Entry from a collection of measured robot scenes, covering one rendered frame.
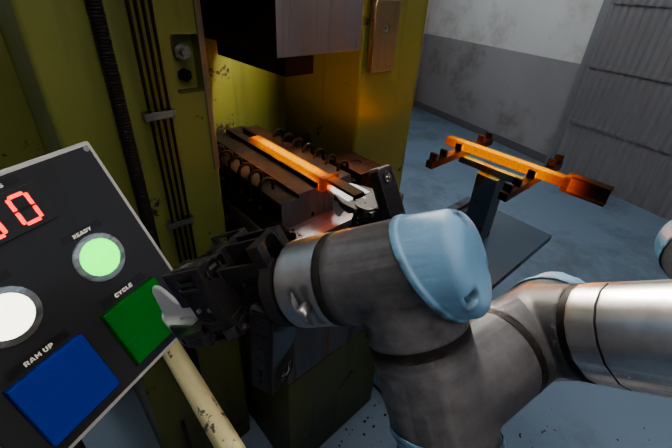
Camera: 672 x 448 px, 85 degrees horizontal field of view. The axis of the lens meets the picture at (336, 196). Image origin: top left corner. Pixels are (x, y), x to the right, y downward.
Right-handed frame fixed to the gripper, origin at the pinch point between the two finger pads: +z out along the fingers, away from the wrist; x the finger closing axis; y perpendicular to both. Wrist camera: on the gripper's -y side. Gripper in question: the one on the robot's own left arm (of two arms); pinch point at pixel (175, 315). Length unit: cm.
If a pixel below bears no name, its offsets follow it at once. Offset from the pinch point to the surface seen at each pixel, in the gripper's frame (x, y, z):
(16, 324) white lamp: 10.0, 8.5, 6.0
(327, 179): -44.6, -2.0, 1.7
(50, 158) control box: -1.8, 22.0, 6.4
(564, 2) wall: -373, -8, -73
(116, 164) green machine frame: -18.4, 19.4, 23.1
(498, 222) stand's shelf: -92, -46, -20
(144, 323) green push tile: 0.8, -0.1, 5.7
